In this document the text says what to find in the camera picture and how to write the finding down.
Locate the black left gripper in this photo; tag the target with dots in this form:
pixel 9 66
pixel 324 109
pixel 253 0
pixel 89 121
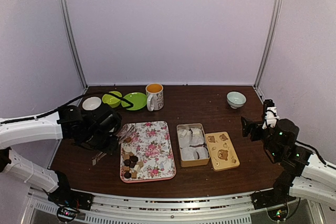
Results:
pixel 111 148

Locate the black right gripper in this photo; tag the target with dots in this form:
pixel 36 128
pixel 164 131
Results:
pixel 246 130

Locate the metal tongs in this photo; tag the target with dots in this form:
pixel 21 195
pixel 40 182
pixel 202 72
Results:
pixel 120 137

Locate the beige bear tin lid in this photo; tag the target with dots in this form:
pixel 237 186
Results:
pixel 221 150

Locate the white chocolate cube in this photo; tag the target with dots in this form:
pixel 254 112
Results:
pixel 137 168

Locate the beige bear tin box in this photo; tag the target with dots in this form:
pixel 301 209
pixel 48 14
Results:
pixel 193 148

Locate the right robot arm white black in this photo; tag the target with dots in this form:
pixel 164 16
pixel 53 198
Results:
pixel 305 173

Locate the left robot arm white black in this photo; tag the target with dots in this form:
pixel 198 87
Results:
pixel 89 129

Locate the dark round chocolate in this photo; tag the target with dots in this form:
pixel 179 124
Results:
pixel 127 175
pixel 134 159

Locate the dark round chocolate front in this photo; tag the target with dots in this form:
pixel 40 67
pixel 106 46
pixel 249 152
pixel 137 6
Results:
pixel 127 175

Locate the pale blue ceramic bowl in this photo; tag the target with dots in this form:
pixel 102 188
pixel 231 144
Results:
pixel 236 99

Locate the green plastic bowl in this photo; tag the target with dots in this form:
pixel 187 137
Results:
pixel 113 99

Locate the white black bowl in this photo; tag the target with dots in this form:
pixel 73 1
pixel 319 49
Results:
pixel 91 103

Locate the floral rectangular tray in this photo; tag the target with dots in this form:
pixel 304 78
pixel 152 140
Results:
pixel 152 145

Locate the green plastic plate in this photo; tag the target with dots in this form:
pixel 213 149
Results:
pixel 138 99

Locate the white mug orange inside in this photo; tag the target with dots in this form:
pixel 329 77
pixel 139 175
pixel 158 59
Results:
pixel 155 98

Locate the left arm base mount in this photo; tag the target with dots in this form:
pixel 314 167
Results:
pixel 72 199

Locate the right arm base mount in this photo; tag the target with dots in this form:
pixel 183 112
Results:
pixel 268 198

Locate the aluminium front rail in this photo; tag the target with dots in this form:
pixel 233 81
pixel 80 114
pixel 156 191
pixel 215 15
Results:
pixel 236 208

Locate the left aluminium frame post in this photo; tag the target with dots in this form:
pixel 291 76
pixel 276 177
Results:
pixel 72 43

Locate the aluminium frame post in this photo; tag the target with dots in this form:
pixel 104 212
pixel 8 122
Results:
pixel 72 43
pixel 269 41

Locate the right aluminium frame post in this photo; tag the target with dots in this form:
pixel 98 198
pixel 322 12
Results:
pixel 269 41

